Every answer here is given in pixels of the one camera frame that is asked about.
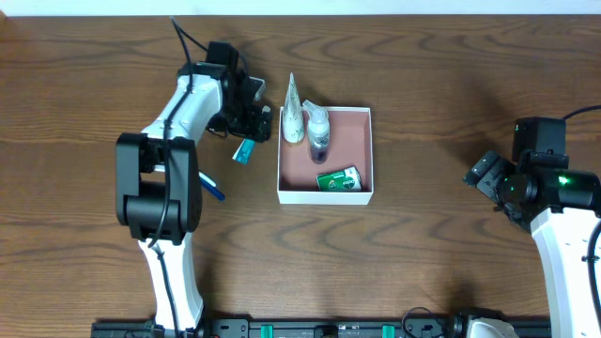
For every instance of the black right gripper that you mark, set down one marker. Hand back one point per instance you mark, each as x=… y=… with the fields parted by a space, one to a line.
x=485 y=172

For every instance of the clear pump spray bottle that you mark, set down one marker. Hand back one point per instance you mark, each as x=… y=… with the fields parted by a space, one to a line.
x=318 y=131

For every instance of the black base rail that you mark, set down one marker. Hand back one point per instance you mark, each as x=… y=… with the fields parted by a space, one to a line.
x=242 y=328

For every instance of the green and white soap packet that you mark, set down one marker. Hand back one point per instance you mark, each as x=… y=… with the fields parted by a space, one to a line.
x=346 y=180

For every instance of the white leaf-print lotion tube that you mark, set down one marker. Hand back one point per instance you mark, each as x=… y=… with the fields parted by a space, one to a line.
x=292 y=116

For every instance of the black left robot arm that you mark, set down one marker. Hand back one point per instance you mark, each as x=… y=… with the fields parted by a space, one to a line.
x=159 y=187

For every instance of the blue disposable razor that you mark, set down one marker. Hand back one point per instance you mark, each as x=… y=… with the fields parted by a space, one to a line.
x=212 y=189

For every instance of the green and white toothbrush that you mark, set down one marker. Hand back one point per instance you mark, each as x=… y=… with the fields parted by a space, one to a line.
x=207 y=179

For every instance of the red green Colgate toothpaste tube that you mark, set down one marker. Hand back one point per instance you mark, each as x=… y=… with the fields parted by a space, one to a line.
x=244 y=151

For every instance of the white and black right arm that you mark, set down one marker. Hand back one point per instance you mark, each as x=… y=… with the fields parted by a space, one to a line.
x=560 y=208

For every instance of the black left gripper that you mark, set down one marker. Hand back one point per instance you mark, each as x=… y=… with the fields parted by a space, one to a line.
x=254 y=123

